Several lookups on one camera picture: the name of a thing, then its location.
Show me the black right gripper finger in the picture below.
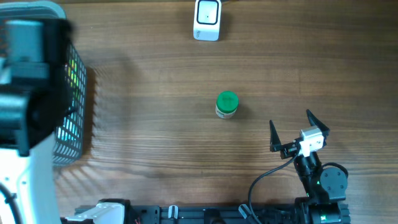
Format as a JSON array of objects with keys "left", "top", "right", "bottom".
[
  {"left": 269, "top": 120, "right": 282, "bottom": 152},
  {"left": 306, "top": 109, "right": 330, "bottom": 136}
]

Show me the black camera cable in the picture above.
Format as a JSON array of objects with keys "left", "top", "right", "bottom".
[{"left": 248, "top": 149, "right": 301, "bottom": 224}]

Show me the white barcode scanner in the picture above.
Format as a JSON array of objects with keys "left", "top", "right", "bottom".
[{"left": 193, "top": 0, "right": 222, "bottom": 42}]

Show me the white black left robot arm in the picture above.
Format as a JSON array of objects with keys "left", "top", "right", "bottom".
[{"left": 1, "top": 19, "right": 132, "bottom": 223}]

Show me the black aluminium mounting rail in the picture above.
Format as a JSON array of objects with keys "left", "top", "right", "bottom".
[{"left": 73, "top": 203, "right": 351, "bottom": 224}]

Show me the green lid jar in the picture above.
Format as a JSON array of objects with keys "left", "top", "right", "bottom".
[{"left": 215, "top": 91, "right": 239, "bottom": 119}]

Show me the grey plastic mesh basket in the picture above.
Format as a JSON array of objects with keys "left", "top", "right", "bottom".
[{"left": 1, "top": 1, "right": 88, "bottom": 167}]

